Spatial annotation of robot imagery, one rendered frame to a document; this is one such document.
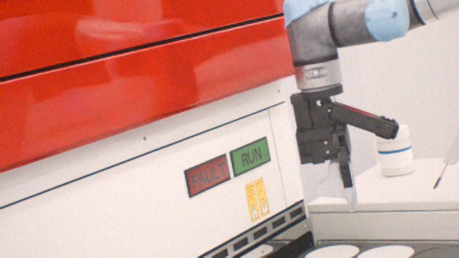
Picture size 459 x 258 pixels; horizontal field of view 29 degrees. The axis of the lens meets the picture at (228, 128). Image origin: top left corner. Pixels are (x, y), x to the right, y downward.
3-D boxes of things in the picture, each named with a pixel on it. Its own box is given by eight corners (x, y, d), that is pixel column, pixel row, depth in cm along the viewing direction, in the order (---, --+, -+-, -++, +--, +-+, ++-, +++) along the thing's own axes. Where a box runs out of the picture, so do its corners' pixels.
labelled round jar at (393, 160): (376, 177, 189) (368, 133, 187) (390, 168, 194) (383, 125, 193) (407, 175, 184) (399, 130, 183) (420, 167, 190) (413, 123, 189)
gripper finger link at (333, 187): (323, 216, 151) (313, 162, 149) (358, 211, 149) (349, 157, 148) (322, 221, 148) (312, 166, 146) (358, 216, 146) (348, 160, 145)
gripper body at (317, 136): (305, 160, 153) (292, 90, 152) (356, 151, 152) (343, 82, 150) (301, 169, 146) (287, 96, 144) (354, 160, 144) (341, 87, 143)
